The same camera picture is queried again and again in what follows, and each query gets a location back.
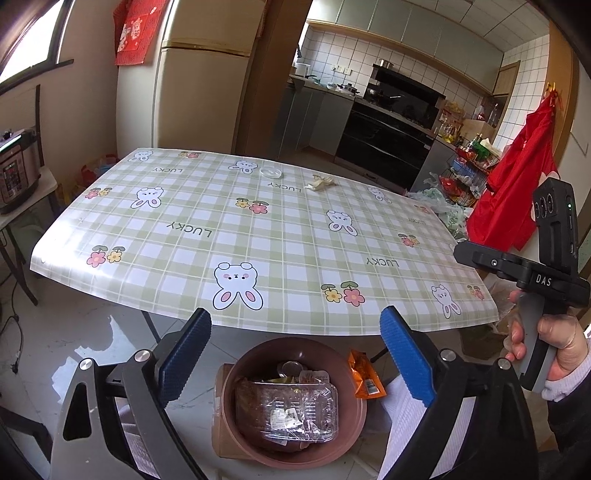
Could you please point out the clear plastic tray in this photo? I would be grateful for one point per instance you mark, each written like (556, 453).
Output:
(286, 410)

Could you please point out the small clear plastic lid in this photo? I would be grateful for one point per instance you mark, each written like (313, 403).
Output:
(270, 173)

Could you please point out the orange snack packet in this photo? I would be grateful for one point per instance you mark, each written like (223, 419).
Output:
(364, 378)

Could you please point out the black built-in oven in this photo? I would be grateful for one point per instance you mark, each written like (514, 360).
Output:
(383, 138)

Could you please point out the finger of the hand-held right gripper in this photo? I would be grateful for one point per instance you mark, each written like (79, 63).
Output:
(489, 262)

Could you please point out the colourful bags by fridge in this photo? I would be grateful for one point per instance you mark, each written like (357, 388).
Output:
(97, 170)

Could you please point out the green checked bunny tablecloth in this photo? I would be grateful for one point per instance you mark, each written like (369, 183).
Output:
(277, 230)

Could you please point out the white countertop appliance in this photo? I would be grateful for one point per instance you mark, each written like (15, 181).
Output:
(303, 70)

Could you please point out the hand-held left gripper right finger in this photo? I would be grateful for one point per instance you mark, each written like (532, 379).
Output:
(406, 355)

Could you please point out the dark framed window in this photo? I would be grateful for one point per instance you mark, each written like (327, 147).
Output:
(27, 37)

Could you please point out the steel pot with lid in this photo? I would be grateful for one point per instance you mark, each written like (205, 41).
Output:
(347, 89)

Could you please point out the red apron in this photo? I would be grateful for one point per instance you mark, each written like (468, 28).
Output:
(512, 184)

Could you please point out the red hanging cloth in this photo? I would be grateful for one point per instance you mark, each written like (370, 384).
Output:
(138, 32)

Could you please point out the steel pot on hood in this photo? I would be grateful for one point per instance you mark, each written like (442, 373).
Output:
(384, 63)

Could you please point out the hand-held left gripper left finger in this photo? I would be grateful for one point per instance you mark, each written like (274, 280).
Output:
(184, 355)

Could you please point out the person's right forearm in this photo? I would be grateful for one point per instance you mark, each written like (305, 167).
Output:
(570, 385)

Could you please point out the black range hood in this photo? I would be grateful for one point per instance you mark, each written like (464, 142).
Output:
(411, 92)

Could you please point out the black wok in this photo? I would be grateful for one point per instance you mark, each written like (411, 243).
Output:
(378, 94)

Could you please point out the electric pressure cooker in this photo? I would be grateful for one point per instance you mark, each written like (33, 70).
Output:
(16, 175)

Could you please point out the grey kitchen base cabinets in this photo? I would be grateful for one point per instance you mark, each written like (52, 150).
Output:
(314, 120)

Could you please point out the grey kitchen wall cabinets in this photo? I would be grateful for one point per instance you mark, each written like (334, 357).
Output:
(415, 27)

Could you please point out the brown plastic basin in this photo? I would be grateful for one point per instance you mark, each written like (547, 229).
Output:
(258, 360)

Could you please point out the black table leg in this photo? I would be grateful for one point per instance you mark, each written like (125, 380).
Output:
(150, 326)

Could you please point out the crumpled yellowish wrapper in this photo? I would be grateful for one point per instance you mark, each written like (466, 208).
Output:
(318, 183)

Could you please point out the dark folding frame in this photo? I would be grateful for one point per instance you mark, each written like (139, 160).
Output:
(37, 120)

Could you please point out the cream refrigerator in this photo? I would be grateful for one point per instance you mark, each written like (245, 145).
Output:
(203, 92)

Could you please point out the small white side table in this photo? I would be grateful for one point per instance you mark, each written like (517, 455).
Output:
(46, 184)

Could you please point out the person's right hand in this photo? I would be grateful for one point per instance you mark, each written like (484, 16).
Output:
(563, 341)

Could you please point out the cardboard box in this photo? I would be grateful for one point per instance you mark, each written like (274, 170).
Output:
(221, 429)

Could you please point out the person's left leg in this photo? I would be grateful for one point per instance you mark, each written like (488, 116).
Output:
(138, 450)

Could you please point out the plastic bags on floor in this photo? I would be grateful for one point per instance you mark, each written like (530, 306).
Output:
(450, 217)

